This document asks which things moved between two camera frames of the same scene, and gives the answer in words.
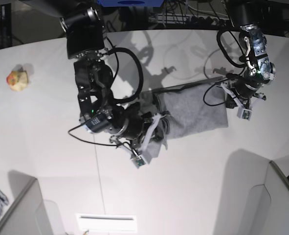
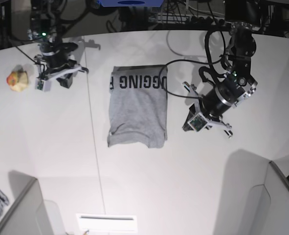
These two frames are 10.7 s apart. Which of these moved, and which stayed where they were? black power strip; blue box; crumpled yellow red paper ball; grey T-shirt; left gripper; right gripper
Moved: right gripper; left gripper; grey T-shirt
Stayed: blue box; black power strip; crumpled yellow red paper ball
